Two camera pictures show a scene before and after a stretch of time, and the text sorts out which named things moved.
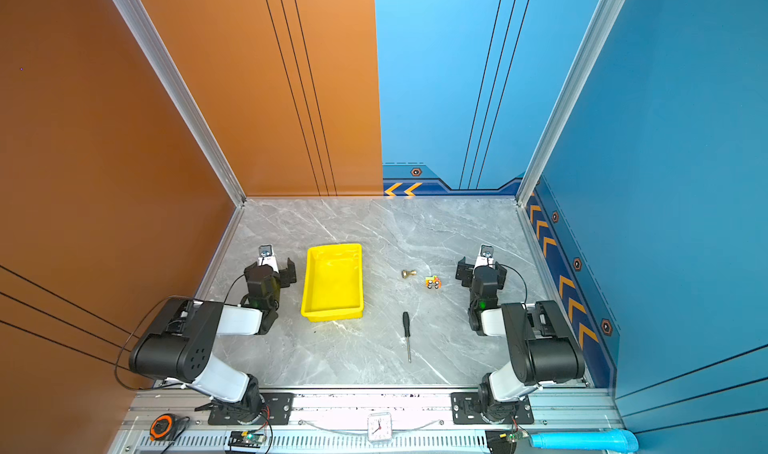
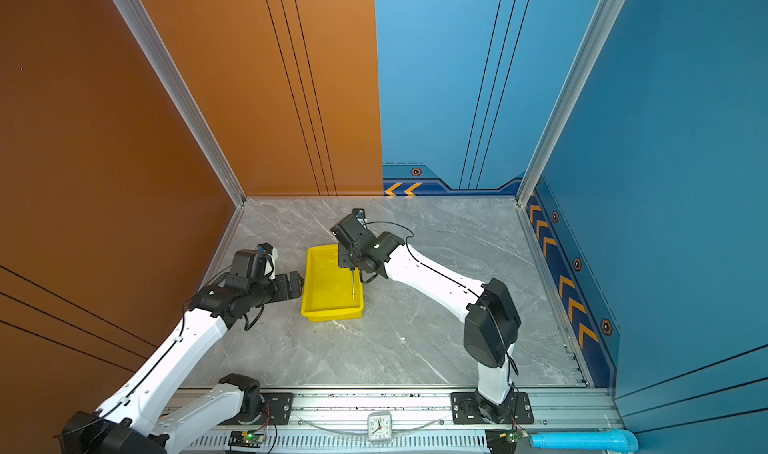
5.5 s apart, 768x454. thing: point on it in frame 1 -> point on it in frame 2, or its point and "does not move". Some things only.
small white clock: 379,427 does not move
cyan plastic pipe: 616,439 does not move
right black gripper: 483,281 -> 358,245
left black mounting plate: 276,408 does not move
